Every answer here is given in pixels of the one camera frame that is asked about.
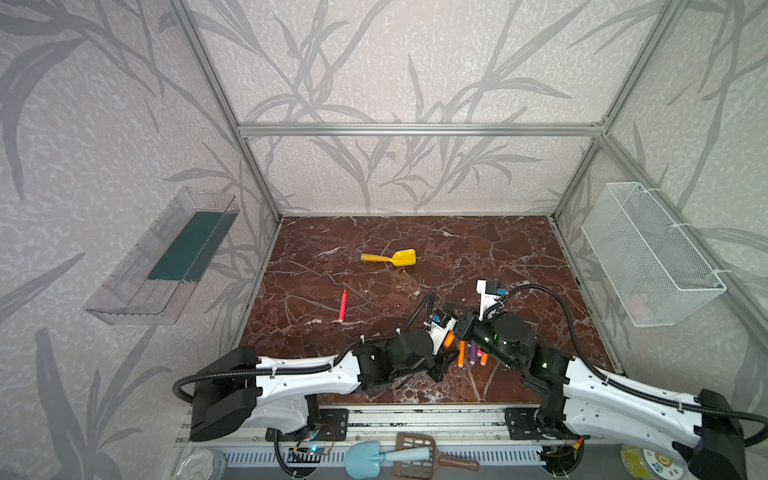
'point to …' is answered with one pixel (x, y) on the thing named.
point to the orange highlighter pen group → (462, 353)
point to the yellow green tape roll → (645, 463)
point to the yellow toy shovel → (404, 257)
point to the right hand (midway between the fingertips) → (442, 300)
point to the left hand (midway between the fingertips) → (461, 344)
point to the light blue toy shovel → (363, 458)
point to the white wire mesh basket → (658, 275)
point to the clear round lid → (205, 464)
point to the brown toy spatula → (426, 469)
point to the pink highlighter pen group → (343, 306)
